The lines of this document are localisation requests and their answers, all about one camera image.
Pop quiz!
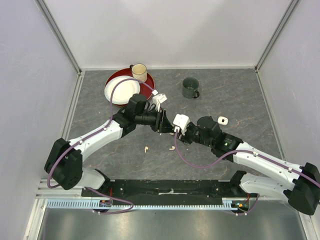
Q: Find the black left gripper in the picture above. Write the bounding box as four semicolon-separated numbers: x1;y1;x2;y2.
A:
135;106;176;134

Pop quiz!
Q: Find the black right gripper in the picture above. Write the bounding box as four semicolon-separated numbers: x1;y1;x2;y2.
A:
173;122;213;148

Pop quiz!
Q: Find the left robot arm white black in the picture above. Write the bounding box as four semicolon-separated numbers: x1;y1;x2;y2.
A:
44;93;174;197

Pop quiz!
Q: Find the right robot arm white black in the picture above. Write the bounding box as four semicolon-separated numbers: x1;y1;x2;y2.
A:
173;114;320;216

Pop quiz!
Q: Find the round red tray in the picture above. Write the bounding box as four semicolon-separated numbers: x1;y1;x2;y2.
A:
104;67;157;108

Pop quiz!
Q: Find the dark green mug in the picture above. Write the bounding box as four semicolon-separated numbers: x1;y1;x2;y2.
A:
182;77;200;99

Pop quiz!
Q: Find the cream ceramic mug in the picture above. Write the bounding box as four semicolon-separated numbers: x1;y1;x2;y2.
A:
129;63;148;82

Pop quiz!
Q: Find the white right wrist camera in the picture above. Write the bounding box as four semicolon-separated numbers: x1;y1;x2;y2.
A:
173;114;190;135

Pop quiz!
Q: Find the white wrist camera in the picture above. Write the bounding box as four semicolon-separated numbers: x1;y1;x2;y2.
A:
151;89;168;112
173;114;190;135

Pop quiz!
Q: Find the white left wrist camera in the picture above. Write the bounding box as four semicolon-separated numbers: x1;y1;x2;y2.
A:
151;89;168;112

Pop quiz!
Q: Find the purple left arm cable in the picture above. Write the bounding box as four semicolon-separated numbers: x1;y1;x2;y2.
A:
47;78;157;189

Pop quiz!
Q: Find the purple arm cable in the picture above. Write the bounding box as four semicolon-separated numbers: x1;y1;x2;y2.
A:
47;78;157;189
174;130;320;188

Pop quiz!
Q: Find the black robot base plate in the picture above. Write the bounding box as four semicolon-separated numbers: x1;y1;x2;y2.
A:
81;169;261;208

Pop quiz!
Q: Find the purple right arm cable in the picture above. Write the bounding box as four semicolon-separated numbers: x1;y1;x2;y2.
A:
174;130;320;188

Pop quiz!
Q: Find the slotted grey cable duct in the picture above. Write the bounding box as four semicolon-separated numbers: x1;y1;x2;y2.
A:
46;197;240;211

